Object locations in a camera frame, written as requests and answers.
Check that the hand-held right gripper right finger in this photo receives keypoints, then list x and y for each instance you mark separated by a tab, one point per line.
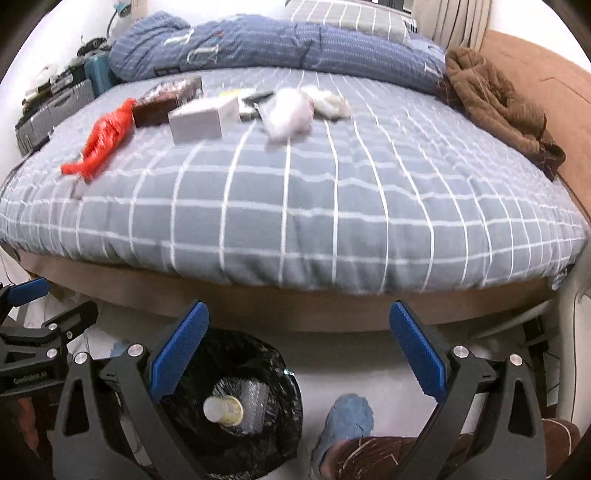
418	350

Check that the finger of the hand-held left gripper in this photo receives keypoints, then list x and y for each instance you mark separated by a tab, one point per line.
74	321
30	290

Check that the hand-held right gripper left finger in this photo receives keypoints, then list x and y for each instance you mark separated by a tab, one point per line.
180	355

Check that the bin with black liner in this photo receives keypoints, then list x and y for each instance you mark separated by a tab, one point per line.
272	369

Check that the red plastic bag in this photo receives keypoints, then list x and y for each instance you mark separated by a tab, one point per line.
104	136

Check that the brown box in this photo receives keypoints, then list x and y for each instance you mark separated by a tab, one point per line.
161	104

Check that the white box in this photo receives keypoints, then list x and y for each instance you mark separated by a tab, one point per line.
198	122

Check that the white plastic bag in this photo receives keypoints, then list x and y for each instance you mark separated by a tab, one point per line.
286	113

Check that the black pouch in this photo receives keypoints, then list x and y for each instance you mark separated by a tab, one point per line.
256	101

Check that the yellow snack packet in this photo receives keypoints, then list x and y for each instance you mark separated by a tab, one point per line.
228	94

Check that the blue slipper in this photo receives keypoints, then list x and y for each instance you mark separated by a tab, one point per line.
348	417
121	347

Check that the person's right leg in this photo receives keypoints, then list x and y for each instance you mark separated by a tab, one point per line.
378	457

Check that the white chair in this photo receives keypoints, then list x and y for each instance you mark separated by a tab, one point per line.
575	332

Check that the grey checked bed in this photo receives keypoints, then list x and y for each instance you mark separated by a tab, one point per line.
323	207

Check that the grey suitcase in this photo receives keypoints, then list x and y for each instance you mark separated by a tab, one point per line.
55	110

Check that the teal storage box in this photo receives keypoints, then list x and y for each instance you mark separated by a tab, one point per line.
99	76

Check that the black bag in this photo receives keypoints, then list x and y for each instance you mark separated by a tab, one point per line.
94	46

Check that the brown jacket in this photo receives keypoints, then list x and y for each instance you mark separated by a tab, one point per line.
498	101

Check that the wooden headboard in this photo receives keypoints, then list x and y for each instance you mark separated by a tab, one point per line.
545	92

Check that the blue desk lamp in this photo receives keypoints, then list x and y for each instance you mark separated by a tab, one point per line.
122	10

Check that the blue striped duvet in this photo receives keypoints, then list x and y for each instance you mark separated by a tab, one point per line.
277	46

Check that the beige curtain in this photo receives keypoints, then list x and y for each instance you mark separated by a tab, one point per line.
452	21

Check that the grey checked pillow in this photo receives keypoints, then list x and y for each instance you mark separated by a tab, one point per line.
341	16

